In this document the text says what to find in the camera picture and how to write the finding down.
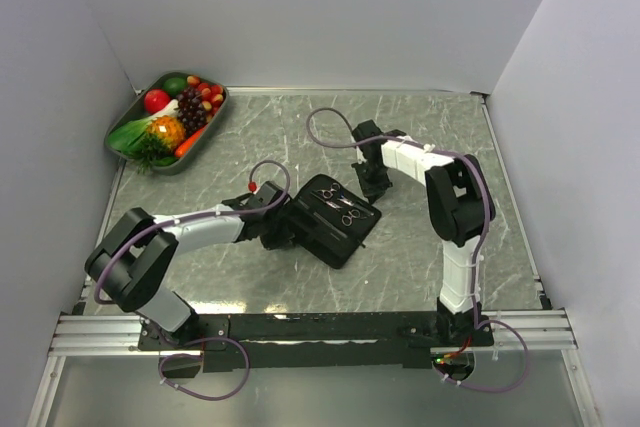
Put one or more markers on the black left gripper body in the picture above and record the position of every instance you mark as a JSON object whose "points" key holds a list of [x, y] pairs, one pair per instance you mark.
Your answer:
{"points": [[276, 233]]}

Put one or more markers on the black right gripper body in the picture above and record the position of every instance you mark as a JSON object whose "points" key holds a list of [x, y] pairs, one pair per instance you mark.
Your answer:
{"points": [[374, 180]]}

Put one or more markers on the silver scissors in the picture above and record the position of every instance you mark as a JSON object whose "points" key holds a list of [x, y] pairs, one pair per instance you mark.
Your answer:
{"points": [[331, 193], [349, 211]]}

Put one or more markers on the black zipper tool case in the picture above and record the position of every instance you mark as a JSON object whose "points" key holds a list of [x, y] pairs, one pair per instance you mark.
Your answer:
{"points": [[319, 229]]}

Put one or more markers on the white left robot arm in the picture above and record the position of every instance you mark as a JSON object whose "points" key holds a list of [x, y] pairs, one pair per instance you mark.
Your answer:
{"points": [[131, 262]]}

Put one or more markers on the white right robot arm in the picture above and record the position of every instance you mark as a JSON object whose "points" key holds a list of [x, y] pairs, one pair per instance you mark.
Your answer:
{"points": [[460, 210]]}

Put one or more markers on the orange carrot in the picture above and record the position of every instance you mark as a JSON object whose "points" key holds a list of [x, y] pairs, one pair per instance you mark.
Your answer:
{"points": [[184, 148]]}

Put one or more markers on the dark purple grapes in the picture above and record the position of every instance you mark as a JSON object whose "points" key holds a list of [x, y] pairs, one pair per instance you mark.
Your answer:
{"points": [[191, 111]]}

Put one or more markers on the red yellow cherries bunch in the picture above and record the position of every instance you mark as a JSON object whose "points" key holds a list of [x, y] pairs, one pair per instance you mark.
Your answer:
{"points": [[207, 91]]}

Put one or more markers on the orange pineapple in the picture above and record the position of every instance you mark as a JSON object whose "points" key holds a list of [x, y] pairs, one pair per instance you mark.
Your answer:
{"points": [[157, 146]]}

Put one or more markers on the green lime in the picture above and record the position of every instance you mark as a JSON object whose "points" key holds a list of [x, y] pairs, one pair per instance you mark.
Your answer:
{"points": [[174, 85]]}

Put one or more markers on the red apple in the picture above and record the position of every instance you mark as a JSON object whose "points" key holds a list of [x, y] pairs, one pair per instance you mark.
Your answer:
{"points": [[155, 100]]}

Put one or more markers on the green bok choy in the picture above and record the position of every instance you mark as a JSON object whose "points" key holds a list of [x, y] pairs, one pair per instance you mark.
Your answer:
{"points": [[123, 138]]}

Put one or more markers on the grey fruit tray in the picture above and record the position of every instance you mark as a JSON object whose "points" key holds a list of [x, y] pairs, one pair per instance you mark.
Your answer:
{"points": [[137, 111]]}

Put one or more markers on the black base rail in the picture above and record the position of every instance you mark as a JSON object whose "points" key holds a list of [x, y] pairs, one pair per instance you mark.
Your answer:
{"points": [[230, 341]]}

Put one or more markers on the aluminium frame rail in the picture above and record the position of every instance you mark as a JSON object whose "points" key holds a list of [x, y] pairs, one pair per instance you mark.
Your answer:
{"points": [[116, 336]]}

